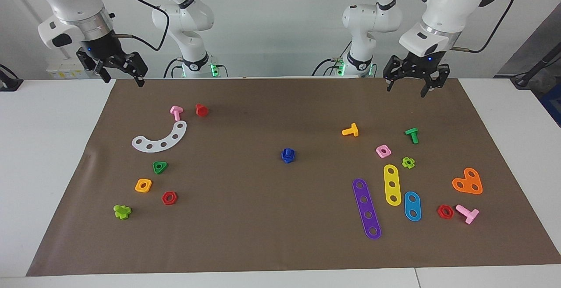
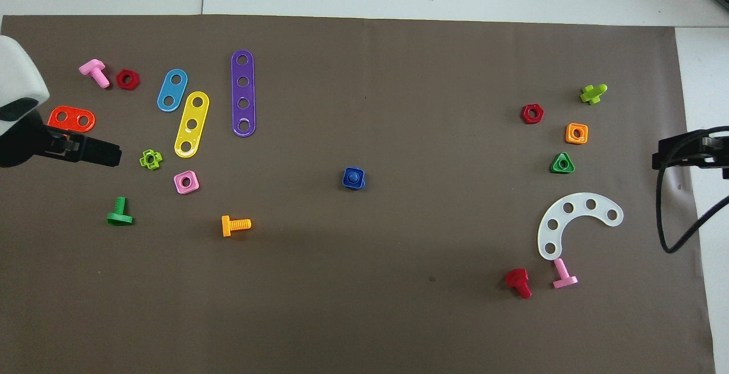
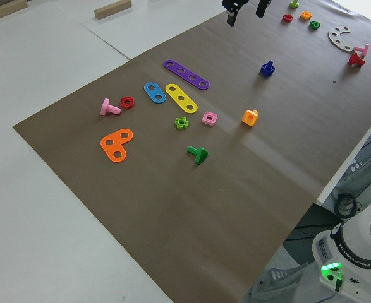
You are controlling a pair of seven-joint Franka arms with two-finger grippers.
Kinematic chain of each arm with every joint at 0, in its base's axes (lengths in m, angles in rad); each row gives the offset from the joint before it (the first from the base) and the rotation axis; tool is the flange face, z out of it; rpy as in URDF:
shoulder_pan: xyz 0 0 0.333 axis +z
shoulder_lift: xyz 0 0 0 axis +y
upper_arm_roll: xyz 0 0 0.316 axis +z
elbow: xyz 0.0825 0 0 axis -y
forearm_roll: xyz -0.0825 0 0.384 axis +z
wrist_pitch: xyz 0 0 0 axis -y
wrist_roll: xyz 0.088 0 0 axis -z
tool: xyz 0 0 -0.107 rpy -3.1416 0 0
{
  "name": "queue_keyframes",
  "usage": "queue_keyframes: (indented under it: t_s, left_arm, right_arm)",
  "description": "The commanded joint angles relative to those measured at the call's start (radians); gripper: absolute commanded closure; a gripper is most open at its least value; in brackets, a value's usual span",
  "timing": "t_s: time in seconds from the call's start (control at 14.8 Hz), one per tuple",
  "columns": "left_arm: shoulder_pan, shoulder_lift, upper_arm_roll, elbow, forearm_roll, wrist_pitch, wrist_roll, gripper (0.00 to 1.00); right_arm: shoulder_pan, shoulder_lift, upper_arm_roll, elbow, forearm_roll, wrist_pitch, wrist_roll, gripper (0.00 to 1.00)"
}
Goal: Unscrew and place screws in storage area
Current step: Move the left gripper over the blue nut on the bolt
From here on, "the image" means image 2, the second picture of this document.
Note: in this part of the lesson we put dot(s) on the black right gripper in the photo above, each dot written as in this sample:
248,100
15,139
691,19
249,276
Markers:
719,155

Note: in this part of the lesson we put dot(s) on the pink plastic screw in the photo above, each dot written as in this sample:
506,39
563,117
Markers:
561,268
93,68

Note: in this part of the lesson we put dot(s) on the orange square nut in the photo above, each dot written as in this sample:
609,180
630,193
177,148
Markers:
569,139

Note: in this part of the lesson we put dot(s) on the white curved five-hole plate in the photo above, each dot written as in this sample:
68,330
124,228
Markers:
580,203

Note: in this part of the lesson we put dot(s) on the blue square nut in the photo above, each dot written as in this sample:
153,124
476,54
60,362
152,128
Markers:
347,183

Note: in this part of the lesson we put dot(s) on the lime cross-head screw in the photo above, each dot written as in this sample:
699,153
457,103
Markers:
592,95

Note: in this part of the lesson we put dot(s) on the green plastic screw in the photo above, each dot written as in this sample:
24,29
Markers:
119,206

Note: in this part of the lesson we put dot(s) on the green triangular nut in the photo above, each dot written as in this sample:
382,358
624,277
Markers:
555,168

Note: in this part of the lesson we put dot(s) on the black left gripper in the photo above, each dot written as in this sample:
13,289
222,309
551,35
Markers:
23,146

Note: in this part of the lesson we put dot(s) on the blue two-hole strip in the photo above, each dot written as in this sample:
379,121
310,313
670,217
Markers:
172,90

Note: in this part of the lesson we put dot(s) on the red plastic screw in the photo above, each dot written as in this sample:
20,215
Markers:
517,277

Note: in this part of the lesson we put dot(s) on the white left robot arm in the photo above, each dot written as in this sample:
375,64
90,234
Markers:
17,72

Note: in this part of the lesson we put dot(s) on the pink square nut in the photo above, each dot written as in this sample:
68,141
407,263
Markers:
178,188

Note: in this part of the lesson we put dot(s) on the lime cross-shaped nut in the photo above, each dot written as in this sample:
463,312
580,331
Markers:
143,160

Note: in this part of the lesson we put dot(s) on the blue plastic screw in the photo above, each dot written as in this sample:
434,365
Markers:
354,177

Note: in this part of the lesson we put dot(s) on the purple four-hole strip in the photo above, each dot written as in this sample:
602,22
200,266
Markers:
243,93

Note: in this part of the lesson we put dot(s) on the red hexagonal nut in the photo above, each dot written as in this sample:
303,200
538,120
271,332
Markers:
524,115
121,75

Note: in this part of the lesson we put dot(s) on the brown table mat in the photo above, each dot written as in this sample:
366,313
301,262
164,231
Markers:
364,305

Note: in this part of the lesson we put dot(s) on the orange plastic screw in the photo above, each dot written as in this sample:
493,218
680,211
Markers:
239,225

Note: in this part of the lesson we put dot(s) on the yellow three-hole strip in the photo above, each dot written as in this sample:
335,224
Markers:
195,113

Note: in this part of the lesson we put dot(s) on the orange three-hole angle plate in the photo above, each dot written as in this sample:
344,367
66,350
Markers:
72,118

